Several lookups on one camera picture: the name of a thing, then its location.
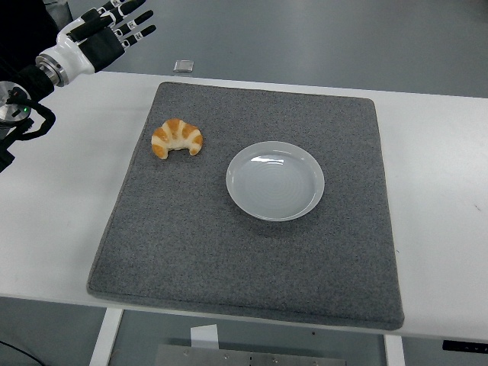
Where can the white table leg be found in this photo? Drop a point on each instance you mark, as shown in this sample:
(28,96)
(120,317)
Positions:
(106,335)
(394,352)

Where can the grey metal plate with screws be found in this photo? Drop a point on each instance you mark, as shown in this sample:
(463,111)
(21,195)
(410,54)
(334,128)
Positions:
(248,356)

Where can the small silver floor plate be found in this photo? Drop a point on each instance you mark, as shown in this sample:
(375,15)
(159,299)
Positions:
(183,66)

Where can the person's legs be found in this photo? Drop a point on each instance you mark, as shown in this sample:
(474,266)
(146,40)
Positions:
(23,23)

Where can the orange croissant bread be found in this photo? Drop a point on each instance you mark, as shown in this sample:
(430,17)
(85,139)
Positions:
(177,131)

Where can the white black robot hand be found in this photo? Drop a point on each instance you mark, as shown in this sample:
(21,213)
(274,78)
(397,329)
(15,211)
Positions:
(72,57)

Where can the white round plate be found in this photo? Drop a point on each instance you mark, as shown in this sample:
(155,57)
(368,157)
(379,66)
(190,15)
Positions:
(274,183)

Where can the grey felt mat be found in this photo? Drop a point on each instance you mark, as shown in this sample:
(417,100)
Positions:
(228,259)

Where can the black table control panel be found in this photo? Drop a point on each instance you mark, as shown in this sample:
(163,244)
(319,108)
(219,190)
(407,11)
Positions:
(465,345)

